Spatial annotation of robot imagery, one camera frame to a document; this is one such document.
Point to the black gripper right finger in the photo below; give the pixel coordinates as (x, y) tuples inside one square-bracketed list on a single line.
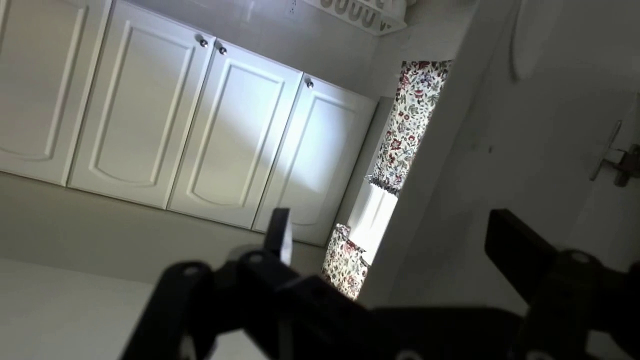
[(516, 250)]

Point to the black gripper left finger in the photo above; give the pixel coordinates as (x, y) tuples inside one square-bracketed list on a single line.
[(277, 233)]

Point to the white dish rack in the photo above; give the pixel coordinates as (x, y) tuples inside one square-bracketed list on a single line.
[(360, 13)]

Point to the floral curtain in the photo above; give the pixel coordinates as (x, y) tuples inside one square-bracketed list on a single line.
[(411, 120)]

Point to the white panel cabinet door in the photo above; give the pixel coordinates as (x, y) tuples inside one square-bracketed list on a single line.
[(136, 107), (41, 80), (313, 160), (233, 132)]

